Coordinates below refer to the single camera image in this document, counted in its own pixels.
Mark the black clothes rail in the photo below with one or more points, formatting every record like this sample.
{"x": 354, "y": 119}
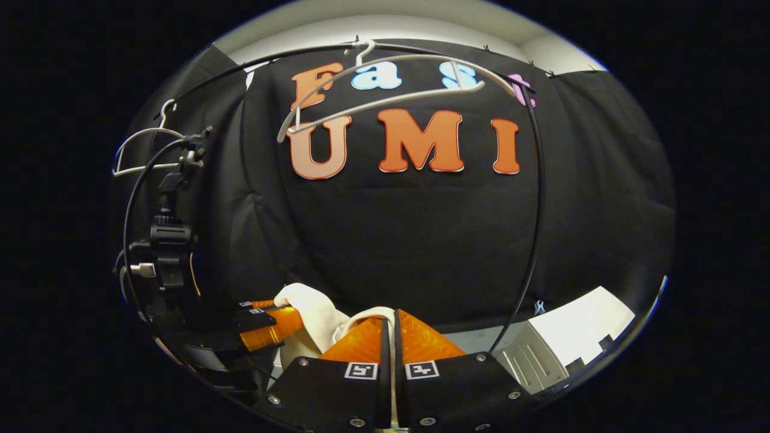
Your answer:
{"x": 541, "y": 192}

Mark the white plastic clothes hanger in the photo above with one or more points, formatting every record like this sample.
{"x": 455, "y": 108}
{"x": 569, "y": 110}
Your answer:
{"x": 385, "y": 101}
{"x": 150, "y": 169}

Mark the black backdrop cloth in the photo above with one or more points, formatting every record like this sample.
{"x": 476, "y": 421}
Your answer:
{"x": 421, "y": 240}

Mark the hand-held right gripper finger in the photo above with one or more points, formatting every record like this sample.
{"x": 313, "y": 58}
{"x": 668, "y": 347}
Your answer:
{"x": 400, "y": 385}
{"x": 385, "y": 373}

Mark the white and grey ribbed box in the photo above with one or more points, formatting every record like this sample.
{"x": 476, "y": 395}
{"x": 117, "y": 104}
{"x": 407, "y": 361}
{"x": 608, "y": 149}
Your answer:
{"x": 577, "y": 325}

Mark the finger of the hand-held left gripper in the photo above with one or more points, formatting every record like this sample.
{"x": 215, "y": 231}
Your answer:
{"x": 271, "y": 328}
{"x": 258, "y": 304}

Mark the cream button shirt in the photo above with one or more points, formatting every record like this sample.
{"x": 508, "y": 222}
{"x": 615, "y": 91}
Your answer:
{"x": 313, "y": 319}

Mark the small pale blue clip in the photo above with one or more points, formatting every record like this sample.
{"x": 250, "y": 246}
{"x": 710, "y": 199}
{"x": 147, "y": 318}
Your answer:
{"x": 539, "y": 307}

